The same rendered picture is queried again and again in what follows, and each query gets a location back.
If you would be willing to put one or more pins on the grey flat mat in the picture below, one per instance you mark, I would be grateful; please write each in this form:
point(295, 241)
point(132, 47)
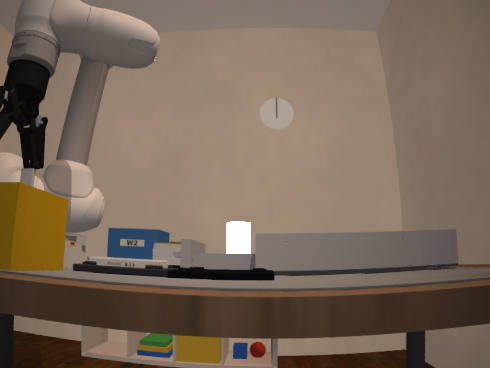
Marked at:
point(284, 283)

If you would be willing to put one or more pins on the blue open-top bin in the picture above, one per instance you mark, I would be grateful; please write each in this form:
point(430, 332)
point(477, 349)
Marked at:
point(134, 243)

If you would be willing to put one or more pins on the yellow translucent bin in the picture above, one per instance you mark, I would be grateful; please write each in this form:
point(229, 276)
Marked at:
point(32, 228)

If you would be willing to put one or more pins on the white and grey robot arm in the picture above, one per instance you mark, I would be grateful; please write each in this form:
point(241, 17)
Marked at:
point(43, 30)

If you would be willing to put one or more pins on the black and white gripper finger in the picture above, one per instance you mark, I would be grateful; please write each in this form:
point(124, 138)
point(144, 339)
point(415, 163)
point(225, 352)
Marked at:
point(7, 118)
point(32, 146)

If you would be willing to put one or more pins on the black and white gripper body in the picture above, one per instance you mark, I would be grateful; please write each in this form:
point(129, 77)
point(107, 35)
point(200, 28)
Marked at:
point(26, 80)

